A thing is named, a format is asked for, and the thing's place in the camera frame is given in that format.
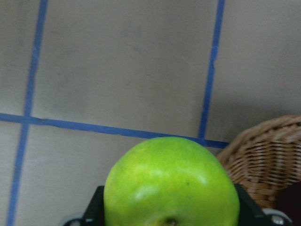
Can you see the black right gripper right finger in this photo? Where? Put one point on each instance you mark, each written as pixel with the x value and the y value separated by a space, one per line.
pixel 250 213

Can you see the wicker basket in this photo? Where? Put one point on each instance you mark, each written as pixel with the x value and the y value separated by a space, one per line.
pixel 265 159

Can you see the green apple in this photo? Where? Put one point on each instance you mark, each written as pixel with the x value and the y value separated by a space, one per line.
pixel 169 181

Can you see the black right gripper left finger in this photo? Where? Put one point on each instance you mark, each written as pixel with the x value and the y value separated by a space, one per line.
pixel 94 213

